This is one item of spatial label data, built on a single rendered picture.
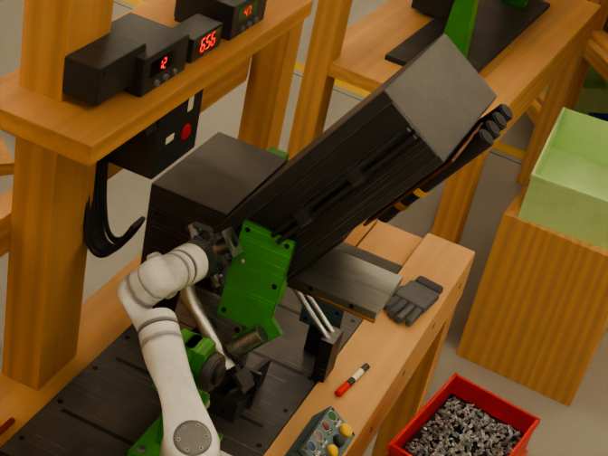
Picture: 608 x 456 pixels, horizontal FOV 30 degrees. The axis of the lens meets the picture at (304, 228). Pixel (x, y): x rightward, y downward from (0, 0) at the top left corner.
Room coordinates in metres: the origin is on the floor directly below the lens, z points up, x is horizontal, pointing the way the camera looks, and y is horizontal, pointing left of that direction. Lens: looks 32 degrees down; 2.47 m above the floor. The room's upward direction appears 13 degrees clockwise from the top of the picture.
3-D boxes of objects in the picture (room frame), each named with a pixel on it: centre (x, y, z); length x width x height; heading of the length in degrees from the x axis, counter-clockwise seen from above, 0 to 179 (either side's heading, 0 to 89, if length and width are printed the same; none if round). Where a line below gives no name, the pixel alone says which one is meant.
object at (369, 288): (2.01, -0.02, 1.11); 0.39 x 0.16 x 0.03; 72
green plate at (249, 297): (1.88, 0.06, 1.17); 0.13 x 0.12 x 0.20; 162
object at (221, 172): (2.11, 0.20, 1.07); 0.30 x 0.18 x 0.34; 162
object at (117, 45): (1.76, 0.40, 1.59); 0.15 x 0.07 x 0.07; 162
